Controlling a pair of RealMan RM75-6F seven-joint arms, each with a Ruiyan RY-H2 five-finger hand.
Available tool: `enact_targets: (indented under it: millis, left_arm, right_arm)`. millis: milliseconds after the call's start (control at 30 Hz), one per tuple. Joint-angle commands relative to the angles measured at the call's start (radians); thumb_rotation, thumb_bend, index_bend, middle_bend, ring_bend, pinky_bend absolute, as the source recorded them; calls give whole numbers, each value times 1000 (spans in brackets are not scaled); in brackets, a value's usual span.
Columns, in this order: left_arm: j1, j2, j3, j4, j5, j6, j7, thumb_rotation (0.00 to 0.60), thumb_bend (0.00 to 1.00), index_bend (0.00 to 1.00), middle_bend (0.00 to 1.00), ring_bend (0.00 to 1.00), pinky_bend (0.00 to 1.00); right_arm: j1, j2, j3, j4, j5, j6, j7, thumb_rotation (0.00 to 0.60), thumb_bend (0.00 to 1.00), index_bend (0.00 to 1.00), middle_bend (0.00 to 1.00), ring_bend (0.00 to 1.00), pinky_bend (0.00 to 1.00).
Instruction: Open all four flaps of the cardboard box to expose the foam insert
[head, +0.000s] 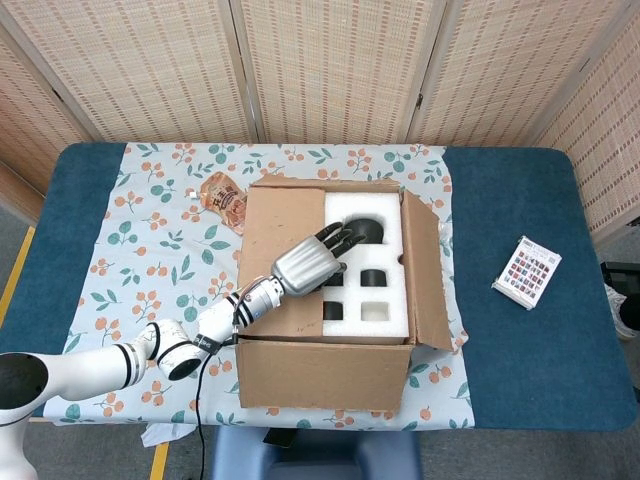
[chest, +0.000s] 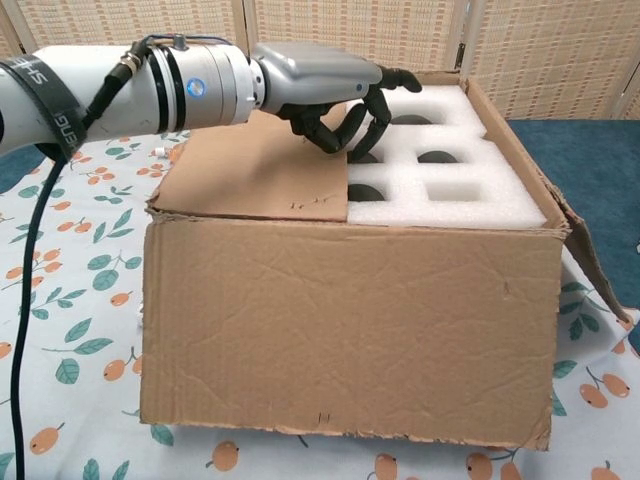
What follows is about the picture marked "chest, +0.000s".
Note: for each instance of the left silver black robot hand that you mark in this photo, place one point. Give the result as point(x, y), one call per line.
point(310, 75)

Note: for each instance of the large brown cardboard box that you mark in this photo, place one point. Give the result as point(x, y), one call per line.
point(350, 325)

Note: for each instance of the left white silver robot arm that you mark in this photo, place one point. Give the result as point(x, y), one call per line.
point(210, 85)

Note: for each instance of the white foam insert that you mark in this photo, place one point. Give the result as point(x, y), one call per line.
point(400, 173)

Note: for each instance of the bamboo folding screen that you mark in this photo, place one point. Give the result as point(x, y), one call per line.
point(150, 20)

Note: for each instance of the floral fruit print tablecloth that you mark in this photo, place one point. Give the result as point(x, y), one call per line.
point(75, 250)

